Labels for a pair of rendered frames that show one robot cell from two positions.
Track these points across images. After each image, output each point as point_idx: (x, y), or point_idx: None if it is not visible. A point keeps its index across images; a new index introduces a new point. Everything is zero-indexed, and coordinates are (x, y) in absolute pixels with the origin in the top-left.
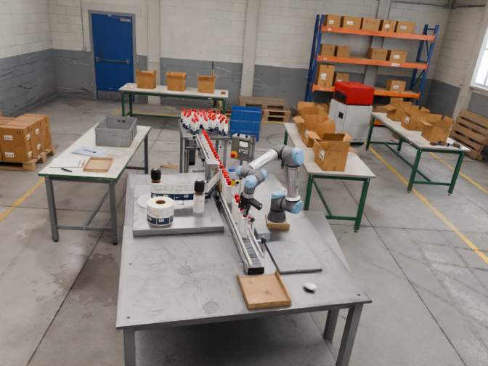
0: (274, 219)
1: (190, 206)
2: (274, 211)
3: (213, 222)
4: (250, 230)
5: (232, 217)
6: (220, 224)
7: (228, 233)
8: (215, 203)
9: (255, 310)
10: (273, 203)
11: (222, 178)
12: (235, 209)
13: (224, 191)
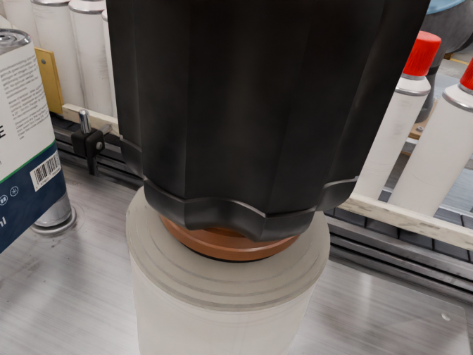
0: (426, 109)
1: None
2: (431, 73)
3: (401, 351)
4: None
5: (410, 211)
6: (443, 319)
7: (467, 318)
8: (124, 187)
9: None
10: (439, 36)
11: (17, 5)
12: (472, 148)
13: (91, 86)
